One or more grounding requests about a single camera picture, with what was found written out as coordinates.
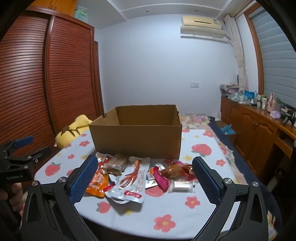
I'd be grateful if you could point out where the floral fabric pile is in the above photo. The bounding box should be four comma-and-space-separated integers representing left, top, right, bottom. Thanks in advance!
220, 83, 240, 96

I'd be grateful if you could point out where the beige air conditioner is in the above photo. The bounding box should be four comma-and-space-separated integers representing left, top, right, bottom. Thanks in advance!
180, 15, 226, 39

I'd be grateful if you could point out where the grey window blind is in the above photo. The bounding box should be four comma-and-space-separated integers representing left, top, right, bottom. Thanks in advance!
251, 7, 296, 112

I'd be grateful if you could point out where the brown biscuit packet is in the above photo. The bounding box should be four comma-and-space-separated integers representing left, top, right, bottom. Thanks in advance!
102, 154, 129, 176

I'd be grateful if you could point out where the person's left hand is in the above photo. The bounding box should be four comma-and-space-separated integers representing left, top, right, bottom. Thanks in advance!
9, 183, 23, 212

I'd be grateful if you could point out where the clear white cake packet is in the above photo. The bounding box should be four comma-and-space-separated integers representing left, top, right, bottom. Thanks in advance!
168, 179, 196, 194

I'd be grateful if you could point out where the wooden sideboard cabinet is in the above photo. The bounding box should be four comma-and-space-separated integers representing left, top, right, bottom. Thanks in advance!
220, 96, 296, 186

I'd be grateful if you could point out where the dark blue bed cover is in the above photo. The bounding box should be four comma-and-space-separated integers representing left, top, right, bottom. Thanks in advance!
208, 116, 284, 241

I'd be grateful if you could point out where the wooden window frame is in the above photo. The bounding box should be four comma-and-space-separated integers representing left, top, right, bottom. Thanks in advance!
244, 6, 265, 95

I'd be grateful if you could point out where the green storage box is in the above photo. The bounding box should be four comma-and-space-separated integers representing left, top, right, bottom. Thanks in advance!
74, 6, 92, 24

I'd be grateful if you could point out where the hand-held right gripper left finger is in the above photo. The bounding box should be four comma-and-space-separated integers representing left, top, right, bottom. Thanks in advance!
21, 154, 100, 241

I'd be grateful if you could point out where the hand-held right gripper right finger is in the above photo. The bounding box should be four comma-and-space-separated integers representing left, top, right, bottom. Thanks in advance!
191, 156, 270, 241

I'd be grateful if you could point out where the wooden louvered wardrobe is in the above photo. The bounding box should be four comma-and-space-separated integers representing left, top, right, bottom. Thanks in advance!
0, 7, 104, 163

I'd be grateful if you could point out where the brown cardboard box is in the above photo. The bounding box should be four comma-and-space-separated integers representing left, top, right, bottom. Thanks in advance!
88, 105, 183, 160

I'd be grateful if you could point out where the pink snack packet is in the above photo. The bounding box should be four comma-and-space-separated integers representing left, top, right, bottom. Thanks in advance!
149, 163, 171, 193

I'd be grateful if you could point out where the green patterned cloth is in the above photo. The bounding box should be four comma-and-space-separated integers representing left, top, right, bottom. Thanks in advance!
228, 91, 251, 106

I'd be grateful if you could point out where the yellow plush toy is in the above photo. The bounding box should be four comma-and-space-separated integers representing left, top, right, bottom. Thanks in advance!
55, 114, 93, 149

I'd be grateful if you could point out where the teal plastic bag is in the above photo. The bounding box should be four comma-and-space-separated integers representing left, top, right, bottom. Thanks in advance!
221, 124, 236, 135

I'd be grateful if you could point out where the strawberry printed blanket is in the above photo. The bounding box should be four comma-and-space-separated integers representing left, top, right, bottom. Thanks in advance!
35, 128, 241, 241

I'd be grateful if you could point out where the silver chicken feet packet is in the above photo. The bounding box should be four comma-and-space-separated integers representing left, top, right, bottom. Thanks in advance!
104, 160, 149, 204

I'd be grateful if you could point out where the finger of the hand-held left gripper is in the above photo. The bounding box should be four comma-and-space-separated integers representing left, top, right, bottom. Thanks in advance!
6, 147, 51, 171
0, 136, 34, 160

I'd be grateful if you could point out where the pink thermos bottle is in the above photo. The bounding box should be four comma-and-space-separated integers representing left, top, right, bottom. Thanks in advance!
268, 93, 277, 113

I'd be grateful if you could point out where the group of small bottles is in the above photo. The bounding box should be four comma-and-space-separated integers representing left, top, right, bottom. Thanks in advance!
253, 91, 269, 109

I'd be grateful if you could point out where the floral bed sheet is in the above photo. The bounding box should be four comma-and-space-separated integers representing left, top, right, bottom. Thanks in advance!
180, 115, 235, 172

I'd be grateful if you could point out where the clear drumstick packet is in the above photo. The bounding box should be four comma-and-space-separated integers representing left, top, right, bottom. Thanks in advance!
161, 162, 193, 181

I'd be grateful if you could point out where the beige pastry packet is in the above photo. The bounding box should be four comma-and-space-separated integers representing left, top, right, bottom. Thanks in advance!
128, 156, 151, 166

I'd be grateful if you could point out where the patterned curtain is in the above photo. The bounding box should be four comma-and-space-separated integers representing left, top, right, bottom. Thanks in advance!
224, 14, 249, 92

